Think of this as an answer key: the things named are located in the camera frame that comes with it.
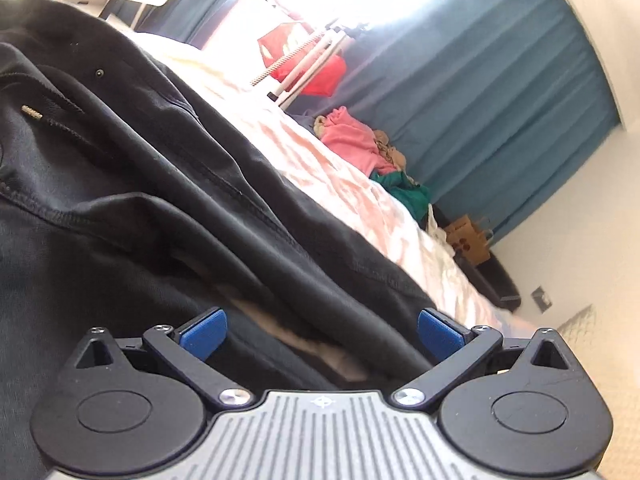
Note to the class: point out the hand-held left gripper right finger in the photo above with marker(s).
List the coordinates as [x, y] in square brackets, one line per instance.
[440, 337]

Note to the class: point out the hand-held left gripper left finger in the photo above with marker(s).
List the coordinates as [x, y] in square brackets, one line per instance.
[202, 335]

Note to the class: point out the white clothes rack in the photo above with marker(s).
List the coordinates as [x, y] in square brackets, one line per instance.
[300, 72]

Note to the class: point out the black sofa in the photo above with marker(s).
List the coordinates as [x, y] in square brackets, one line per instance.
[495, 280]

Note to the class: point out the brown paper bag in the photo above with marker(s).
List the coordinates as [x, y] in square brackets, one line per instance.
[467, 242]

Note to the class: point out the white cloth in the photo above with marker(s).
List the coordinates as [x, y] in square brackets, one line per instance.
[437, 227]

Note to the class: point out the cream quilted pillow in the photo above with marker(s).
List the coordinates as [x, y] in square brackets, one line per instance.
[580, 322]

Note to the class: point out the green cloth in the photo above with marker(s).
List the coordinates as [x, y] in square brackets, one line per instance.
[407, 195]

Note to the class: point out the beige cloth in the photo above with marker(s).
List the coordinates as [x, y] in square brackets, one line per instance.
[392, 152]

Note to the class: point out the pastel tie-dye duvet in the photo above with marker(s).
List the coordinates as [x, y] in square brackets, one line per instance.
[325, 160]

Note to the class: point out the pink cloth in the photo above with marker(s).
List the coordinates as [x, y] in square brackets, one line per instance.
[350, 142]

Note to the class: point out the blue curtain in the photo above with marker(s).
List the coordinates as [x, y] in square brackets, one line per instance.
[475, 85]
[200, 5]

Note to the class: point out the red garment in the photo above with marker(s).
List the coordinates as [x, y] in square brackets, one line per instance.
[325, 72]

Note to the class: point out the wall socket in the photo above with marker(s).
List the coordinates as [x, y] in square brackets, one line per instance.
[541, 299]

